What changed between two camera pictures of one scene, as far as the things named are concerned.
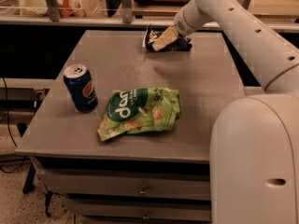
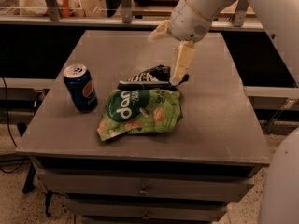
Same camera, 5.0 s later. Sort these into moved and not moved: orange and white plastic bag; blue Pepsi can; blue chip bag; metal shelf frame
Moved: blue chip bag
Not moved: metal shelf frame; orange and white plastic bag; blue Pepsi can
